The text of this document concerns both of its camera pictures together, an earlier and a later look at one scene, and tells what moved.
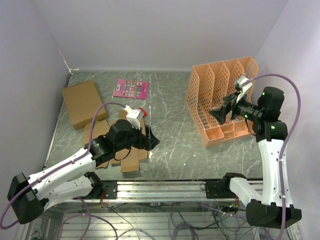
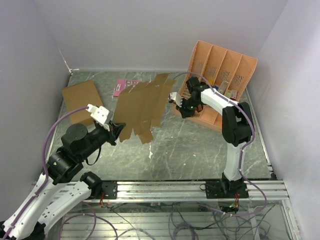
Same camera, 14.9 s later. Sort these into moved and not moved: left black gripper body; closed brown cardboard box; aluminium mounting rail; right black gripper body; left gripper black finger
Moved: right black gripper body; left gripper black finger; left black gripper body
Not moved: aluminium mounting rail; closed brown cardboard box
